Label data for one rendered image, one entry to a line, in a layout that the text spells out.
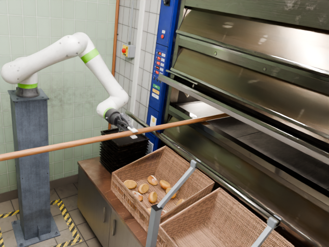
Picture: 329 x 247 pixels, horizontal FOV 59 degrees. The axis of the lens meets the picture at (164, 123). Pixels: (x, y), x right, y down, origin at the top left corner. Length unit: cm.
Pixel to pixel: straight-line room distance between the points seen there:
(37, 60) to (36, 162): 81
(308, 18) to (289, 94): 36
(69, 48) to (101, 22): 108
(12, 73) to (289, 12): 152
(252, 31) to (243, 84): 29
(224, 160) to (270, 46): 75
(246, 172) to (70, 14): 186
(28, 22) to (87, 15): 48
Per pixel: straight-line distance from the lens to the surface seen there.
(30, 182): 239
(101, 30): 278
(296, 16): 157
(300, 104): 155
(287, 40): 158
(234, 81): 175
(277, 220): 131
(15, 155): 145
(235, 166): 186
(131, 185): 220
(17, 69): 190
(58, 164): 310
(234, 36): 175
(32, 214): 257
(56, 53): 178
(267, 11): 165
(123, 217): 201
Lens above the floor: 193
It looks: 23 degrees down
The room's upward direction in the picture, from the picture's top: 8 degrees clockwise
